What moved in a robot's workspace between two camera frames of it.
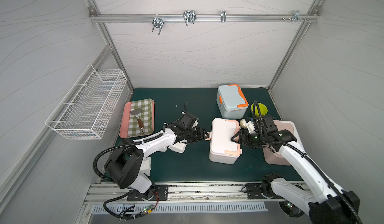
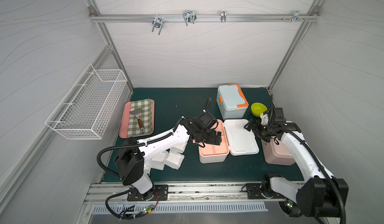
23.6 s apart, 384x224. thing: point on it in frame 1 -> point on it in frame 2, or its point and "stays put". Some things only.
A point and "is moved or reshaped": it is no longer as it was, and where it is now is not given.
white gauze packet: (164, 149) is moved or reshaped
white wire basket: (82, 109) stays put
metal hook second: (189, 16) stays put
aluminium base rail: (218, 193) stays put
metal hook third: (223, 16) stays put
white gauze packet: (178, 147) is moved or reshaped
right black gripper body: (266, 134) -> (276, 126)
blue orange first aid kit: (231, 102) stays put
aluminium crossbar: (119, 18) stays put
